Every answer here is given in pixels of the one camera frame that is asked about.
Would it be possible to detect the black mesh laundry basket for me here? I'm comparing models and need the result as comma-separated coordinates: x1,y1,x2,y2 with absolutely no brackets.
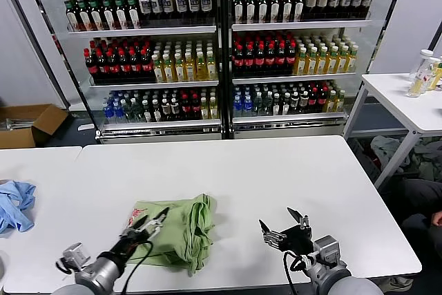
348,137,432,185

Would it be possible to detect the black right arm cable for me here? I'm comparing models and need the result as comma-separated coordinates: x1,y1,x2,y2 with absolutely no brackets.
282,251,311,295

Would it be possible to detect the light blue crumpled garment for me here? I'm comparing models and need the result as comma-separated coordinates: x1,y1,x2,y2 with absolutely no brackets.
0,180,37,234

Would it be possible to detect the beige sneaker shoe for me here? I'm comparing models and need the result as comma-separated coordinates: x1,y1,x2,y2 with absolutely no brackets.
379,276,414,292

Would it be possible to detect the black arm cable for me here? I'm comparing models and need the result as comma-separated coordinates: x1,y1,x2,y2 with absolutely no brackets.
282,251,311,295
122,239,155,293

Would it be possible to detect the white side table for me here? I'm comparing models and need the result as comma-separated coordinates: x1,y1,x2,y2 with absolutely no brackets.
343,73,442,194

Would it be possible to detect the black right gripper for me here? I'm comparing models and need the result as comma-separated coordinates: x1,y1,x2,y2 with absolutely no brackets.
258,207,315,257

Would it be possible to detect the metal tubes bundle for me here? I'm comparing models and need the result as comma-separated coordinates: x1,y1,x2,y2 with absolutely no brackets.
0,117,35,132

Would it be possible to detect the green cap tea bottle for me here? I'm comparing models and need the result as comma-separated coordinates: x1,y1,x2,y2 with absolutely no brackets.
125,0,140,29
282,0,294,23
294,0,306,22
113,0,127,30
258,0,270,23
77,0,90,31
88,0,102,31
269,0,282,23
233,0,245,23
100,0,115,30
65,0,78,32
245,0,258,23

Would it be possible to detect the glass door beverage cooler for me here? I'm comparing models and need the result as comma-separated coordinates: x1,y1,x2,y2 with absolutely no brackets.
224,0,412,139
20,0,225,146

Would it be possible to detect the clear bottle yellow liquid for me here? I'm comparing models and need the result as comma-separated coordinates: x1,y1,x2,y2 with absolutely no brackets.
408,49,435,98

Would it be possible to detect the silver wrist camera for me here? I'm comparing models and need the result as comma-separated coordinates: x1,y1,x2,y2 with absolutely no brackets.
312,235,343,265
57,242,91,274

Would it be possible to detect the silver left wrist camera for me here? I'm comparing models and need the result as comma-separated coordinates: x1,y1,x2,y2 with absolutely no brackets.
57,242,91,274

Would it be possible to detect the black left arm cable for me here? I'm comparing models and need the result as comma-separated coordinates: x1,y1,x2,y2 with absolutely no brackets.
122,239,155,293

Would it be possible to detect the grey green crumpled garment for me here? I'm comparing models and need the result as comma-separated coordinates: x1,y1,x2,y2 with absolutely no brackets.
371,135,412,173

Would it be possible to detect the teal crumpled garment pile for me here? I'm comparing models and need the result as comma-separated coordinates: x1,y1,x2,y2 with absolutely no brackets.
412,137,442,182

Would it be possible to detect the brown cardboard box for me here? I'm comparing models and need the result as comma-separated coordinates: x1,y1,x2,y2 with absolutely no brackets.
0,103,70,149

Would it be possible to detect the red crumpled cloth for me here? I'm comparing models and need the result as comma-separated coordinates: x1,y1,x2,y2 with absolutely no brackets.
365,149,384,170

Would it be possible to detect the green tinted water bottle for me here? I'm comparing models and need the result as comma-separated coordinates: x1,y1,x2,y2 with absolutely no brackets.
131,98,142,123
262,93,273,117
122,98,133,123
253,93,264,117

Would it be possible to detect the clear bottle red label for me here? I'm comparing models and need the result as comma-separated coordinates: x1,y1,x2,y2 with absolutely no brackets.
423,57,442,91

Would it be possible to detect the light green t-shirt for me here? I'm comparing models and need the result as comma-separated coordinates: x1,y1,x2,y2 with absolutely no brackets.
122,193,218,277

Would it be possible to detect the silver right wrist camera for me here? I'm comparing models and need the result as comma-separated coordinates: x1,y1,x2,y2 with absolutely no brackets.
312,235,343,265

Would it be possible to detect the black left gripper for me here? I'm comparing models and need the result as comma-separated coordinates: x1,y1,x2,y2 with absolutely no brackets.
116,207,171,258

